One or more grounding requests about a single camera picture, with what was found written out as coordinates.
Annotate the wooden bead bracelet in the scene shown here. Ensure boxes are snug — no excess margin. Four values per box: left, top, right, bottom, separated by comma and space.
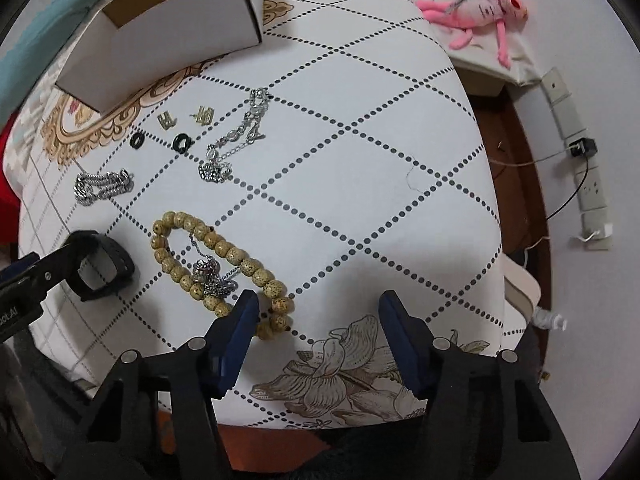
150, 210, 295, 343

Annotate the silver pendant chain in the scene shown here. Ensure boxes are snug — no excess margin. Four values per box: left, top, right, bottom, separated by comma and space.
188, 231, 241, 306

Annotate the silver chunky chain bracelet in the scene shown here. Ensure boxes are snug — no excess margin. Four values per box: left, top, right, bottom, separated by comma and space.
72, 169, 136, 206

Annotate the silver link necklace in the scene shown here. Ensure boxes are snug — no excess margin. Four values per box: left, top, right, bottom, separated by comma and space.
197, 86, 272, 184

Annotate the gold earring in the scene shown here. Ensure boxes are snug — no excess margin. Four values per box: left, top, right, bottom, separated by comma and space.
192, 106, 214, 126
157, 112, 177, 131

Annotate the red bed sheet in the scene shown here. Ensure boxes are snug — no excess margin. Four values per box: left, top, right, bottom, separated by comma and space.
1, 112, 25, 217

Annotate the white patterned tablecloth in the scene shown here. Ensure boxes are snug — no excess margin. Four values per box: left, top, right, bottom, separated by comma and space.
20, 0, 523, 429

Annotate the light blue quilt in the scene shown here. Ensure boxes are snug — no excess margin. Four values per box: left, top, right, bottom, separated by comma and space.
1, 0, 99, 124

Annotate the black plug adapter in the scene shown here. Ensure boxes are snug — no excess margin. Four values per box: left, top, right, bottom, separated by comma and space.
568, 136, 598, 159

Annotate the white cloth covered box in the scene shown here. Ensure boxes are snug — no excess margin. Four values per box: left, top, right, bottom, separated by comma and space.
413, 0, 541, 87

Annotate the white cardboard box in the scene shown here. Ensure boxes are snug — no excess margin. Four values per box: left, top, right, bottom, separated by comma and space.
55, 0, 262, 113

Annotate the pink panther plush toy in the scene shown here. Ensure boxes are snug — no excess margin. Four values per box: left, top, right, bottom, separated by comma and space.
416, 0, 528, 70

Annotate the white wall power strip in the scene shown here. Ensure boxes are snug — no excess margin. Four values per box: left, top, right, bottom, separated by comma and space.
541, 67, 613, 252

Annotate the black cable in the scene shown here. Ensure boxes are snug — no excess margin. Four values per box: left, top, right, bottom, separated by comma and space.
489, 154, 591, 226

